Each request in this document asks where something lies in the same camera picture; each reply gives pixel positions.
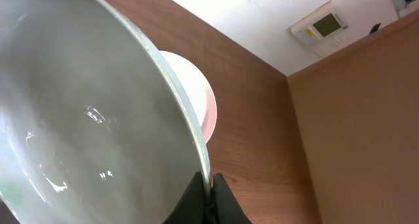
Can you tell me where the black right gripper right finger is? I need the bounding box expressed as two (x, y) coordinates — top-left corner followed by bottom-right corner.
(211, 173), (251, 224)

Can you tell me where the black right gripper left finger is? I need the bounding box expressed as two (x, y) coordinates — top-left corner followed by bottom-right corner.
(163, 172), (206, 224)

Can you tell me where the pink white plate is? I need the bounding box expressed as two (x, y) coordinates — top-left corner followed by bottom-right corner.
(160, 50), (217, 143)

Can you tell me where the white wall control panel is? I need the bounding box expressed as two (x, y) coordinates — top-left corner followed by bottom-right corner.
(290, 1), (349, 58)

